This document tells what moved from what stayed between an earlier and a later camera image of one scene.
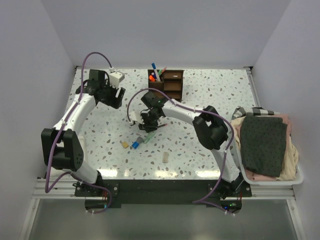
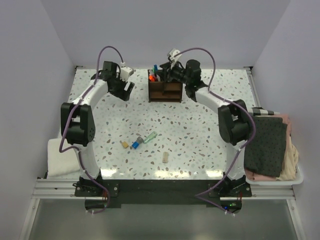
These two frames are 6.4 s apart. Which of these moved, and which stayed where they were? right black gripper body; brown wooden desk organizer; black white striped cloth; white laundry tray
Moved: right black gripper body
Stayed: brown wooden desk organizer; white laundry tray; black white striped cloth
